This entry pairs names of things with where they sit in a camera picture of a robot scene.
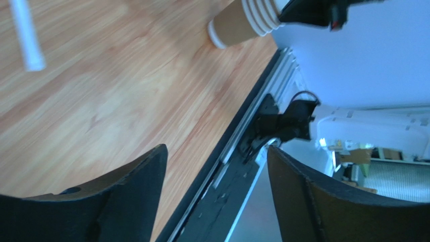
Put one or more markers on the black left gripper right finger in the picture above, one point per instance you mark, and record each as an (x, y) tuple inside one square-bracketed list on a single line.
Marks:
[(312, 206)]

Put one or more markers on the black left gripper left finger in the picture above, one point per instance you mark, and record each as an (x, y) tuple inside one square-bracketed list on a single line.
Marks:
[(120, 205)]

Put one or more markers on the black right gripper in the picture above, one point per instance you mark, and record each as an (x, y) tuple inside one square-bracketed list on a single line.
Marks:
[(332, 14)]

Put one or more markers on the stack of paper cups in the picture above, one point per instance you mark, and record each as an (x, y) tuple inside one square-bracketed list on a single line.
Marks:
[(243, 20)]

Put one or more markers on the white wrapped straw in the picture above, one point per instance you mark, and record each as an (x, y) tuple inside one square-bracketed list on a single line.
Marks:
[(33, 58)]

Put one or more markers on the aluminium frame rail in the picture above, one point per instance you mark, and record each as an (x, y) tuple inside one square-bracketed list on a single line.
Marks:
[(262, 114)]

